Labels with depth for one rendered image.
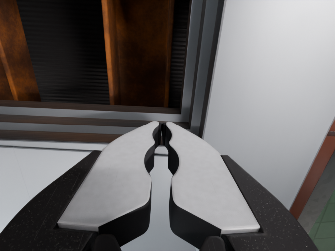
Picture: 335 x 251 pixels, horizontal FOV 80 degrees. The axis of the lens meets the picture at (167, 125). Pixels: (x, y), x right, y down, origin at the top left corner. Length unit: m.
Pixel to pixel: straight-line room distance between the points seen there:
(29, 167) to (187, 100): 0.13
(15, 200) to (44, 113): 0.08
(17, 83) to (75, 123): 0.17
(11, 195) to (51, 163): 0.05
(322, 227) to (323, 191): 1.55
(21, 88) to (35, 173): 0.17
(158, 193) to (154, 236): 0.06
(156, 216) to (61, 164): 0.09
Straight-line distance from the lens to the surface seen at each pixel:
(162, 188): 0.18
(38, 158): 0.18
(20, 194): 0.22
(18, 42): 0.35
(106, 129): 0.16
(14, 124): 0.19
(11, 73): 0.33
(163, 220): 0.21
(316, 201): 0.56
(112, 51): 0.28
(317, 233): 2.14
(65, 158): 0.17
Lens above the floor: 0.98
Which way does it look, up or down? 62 degrees down
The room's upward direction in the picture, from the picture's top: 178 degrees clockwise
